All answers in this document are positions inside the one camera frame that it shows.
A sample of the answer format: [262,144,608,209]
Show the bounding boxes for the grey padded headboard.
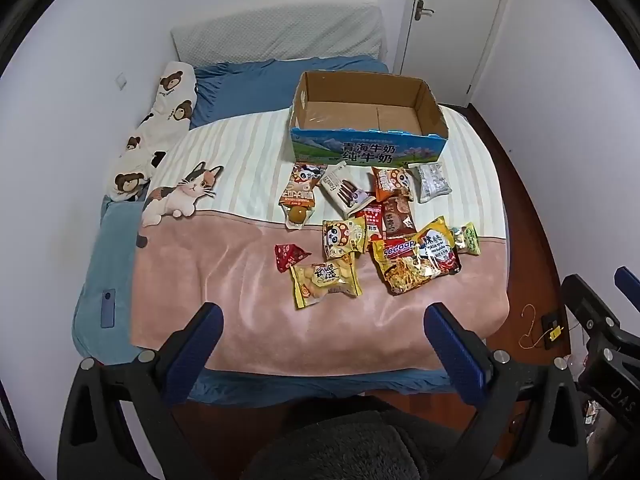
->
[171,3,386,66]

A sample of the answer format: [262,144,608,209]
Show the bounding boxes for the small red snack packet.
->
[273,244,310,273]

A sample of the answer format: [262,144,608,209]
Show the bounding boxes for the blue smartphone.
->
[100,289,116,328]

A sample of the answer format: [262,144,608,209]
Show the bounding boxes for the bear print white pillow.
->
[105,61,198,202]

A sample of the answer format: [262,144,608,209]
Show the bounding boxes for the yellow panda snack bag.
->
[322,217,367,260]

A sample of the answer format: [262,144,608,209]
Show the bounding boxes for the blue bed sheet mattress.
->
[72,76,450,408]

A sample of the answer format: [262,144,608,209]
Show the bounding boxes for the silver snack packet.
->
[413,162,452,204]

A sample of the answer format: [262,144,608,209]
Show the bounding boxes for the metal door handle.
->
[414,0,435,21]

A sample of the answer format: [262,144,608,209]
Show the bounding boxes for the yellow biscuit snack bag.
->
[290,254,362,310]

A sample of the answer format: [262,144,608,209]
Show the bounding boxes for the dark fuzzy seat cushion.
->
[242,396,461,480]

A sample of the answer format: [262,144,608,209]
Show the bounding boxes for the open cardboard milk box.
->
[288,70,449,167]

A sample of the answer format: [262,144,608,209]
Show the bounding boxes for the brown snack packet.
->
[383,196,416,238]

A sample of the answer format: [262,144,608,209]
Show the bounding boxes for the green candy bag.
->
[450,222,482,256]

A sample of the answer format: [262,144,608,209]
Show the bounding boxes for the yellow cheese buldak noodle pack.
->
[372,216,461,295]

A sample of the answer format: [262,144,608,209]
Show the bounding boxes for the orange panda snack bag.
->
[279,162,326,209]
[372,167,413,203]

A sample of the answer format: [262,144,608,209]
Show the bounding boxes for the white room door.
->
[393,0,506,106]

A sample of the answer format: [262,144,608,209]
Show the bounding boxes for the white chocolate stick packet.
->
[320,162,375,218]

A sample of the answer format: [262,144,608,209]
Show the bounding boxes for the clear packet with brown egg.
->
[284,205,314,230]

